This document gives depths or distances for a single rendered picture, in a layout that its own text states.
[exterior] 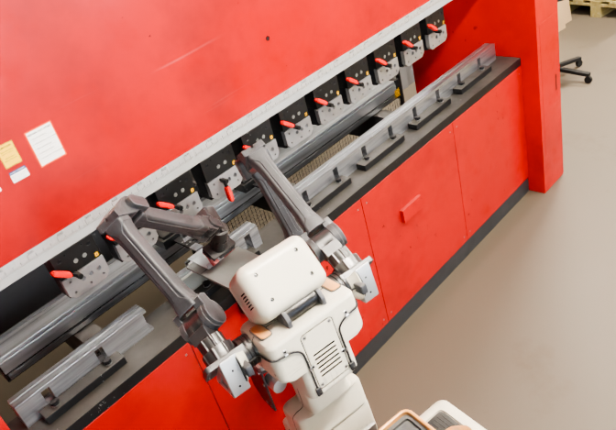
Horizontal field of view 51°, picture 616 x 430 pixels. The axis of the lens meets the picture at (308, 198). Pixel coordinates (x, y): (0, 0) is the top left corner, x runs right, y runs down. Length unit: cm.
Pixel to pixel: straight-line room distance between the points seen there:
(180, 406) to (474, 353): 141
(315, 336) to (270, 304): 15
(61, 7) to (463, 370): 222
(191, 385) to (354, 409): 72
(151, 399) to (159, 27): 124
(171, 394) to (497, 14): 258
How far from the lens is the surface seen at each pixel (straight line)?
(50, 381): 227
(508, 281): 351
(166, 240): 255
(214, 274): 230
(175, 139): 222
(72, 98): 202
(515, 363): 311
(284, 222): 211
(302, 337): 162
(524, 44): 375
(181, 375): 239
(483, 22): 382
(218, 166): 234
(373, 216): 288
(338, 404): 190
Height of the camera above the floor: 229
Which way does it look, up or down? 31 degrees down
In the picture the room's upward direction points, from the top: 16 degrees counter-clockwise
